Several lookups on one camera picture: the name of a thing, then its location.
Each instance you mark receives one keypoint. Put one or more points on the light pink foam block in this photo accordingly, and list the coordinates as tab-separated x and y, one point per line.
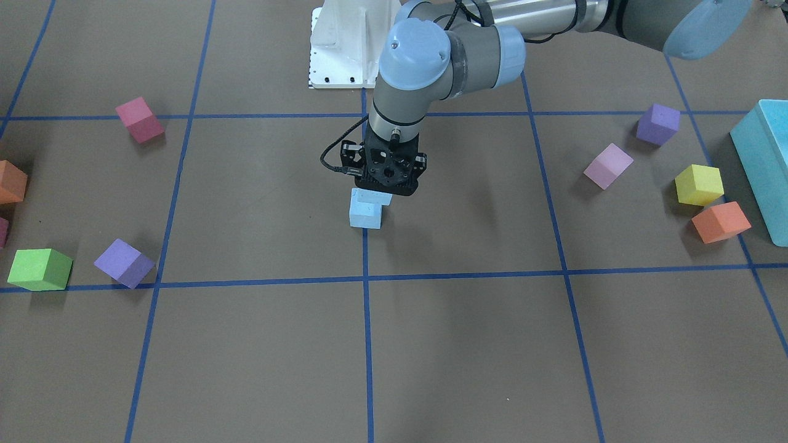
608	166

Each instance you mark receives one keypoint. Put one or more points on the orange foam block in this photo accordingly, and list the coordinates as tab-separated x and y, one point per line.
13	183
720	222

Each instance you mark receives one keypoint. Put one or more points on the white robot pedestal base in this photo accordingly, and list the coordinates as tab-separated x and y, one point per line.
346	42

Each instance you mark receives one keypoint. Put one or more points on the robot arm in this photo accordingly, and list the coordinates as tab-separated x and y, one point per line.
435	52

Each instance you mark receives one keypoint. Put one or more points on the green foam block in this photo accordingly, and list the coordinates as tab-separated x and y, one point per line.
40	270

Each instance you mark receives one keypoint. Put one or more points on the light blue plastic bin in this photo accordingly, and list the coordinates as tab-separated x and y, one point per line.
760	139

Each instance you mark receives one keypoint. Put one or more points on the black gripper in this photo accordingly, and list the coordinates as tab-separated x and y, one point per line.
351	151

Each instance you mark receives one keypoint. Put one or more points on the magenta foam block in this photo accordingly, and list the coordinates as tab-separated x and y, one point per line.
4	232

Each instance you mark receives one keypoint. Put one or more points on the blue foam block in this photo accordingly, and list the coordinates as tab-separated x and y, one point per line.
365	216
366	196

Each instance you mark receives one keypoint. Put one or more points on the purple foam block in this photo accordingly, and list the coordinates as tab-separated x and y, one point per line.
125	264
658	124

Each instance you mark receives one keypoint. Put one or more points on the crimson foam block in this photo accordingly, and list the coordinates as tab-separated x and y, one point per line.
140	121

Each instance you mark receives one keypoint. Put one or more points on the yellow foam block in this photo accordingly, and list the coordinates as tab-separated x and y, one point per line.
699	185

